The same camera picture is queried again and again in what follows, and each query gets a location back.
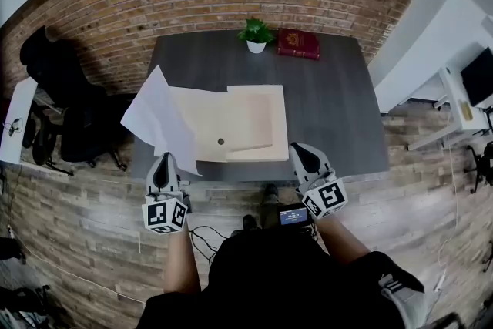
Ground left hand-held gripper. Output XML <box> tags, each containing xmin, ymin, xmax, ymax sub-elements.
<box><xmin>141</xmin><ymin>152</ymin><xmax>189</xmax><ymax>235</ymax></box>

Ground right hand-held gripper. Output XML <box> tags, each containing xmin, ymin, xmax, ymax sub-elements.
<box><xmin>288</xmin><ymin>143</ymin><xmax>349</xmax><ymax>220</ymax></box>

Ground white A4 paper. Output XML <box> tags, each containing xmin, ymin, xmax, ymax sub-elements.
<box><xmin>120</xmin><ymin>65</ymin><xmax>203</xmax><ymax>177</ymax></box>

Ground person's right forearm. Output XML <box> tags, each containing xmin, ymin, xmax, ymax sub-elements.
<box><xmin>315</xmin><ymin>213</ymin><xmax>373</xmax><ymax>267</ymax></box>

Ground person's left forearm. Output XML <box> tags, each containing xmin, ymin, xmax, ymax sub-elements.
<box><xmin>163</xmin><ymin>221</ymin><xmax>202</xmax><ymax>296</ymax></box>

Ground small device with blue screen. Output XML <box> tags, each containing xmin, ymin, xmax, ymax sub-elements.
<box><xmin>277</xmin><ymin>203</ymin><xmax>312</xmax><ymax>227</ymax></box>

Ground dark grey desk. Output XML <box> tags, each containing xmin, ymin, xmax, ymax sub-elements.
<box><xmin>130</xmin><ymin>29</ymin><xmax>391</xmax><ymax>182</ymax></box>

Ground person's black shirt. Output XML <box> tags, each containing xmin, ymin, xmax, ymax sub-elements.
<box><xmin>136</xmin><ymin>225</ymin><xmax>424</xmax><ymax>329</ymax></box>

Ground red book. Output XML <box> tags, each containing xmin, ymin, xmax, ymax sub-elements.
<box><xmin>276</xmin><ymin>27</ymin><xmax>321</xmax><ymax>61</ymax></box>

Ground green plant in white pot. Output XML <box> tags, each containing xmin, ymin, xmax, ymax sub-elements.
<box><xmin>237</xmin><ymin>17</ymin><xmax>275</xmax><ymax>54</ymax></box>

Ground small white table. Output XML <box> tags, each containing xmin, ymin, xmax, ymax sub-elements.
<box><xmin>0</xmin><ymin>79</ymin><xmax>39</xmax><ymax>166</ymax></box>

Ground white desk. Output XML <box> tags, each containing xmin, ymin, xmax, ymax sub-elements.
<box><xmin>407</xmin><ymin>45</ymin><xmax>493</xmax><ymax>151</ymax></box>

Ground person's grey striped shorts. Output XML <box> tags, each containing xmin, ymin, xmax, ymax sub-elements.
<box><xmin>379</xmin><ymin>273</ymin><xmax>428</xmax><ymax>329</ymax></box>

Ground black mesh office chair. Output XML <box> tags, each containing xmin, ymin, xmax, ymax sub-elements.
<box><xmin>464</xmin><ymin>142</ymin><xmax>493</xmax><ymax>194</ymax></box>

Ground black monitor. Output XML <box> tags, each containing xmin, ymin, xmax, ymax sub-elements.
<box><xmin>460</xmin><ymin>45</ymin><xmax>493</xmax><ymax>108</ymax></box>

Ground black cable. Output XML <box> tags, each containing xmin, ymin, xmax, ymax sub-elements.
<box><xmin>190</xmin><ymin>225</ymin><xmax>221</xmax><ymax>264</ymax></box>

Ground white cable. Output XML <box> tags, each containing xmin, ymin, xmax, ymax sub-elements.
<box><xmin>434</xmin><ymin>115</ymin><xmax>460</xmax><ymax>294</ymax></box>

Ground thin cable loop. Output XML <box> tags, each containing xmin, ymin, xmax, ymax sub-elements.
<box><xmin>2</xmin><ymin>117</ymin><xmax>24</xmax><ymax>136</ymax></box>

